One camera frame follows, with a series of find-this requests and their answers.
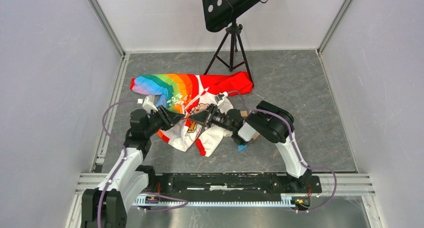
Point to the rainbow cartoon zip jacket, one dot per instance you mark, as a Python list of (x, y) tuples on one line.
[(190, 94)]

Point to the blue triangular block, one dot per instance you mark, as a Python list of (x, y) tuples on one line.
[(241, 148)]

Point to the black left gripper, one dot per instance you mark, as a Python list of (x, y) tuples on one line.
[(167, 116)]

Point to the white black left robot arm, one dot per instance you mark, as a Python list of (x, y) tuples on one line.
[(107, 205)]

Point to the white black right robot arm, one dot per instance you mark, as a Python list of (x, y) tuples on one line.
[(268, 120)]

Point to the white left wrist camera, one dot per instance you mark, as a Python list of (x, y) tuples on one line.
[(147, 104)]

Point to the flat wooden plank block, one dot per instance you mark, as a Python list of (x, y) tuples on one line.
[(255, 136)]

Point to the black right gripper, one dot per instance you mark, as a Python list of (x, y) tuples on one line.
[(206, 116)]

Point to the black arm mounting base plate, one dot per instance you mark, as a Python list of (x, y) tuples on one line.
[(231, 187)]

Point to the black music stand tripod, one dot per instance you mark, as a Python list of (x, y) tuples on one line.
[(222, 15)]

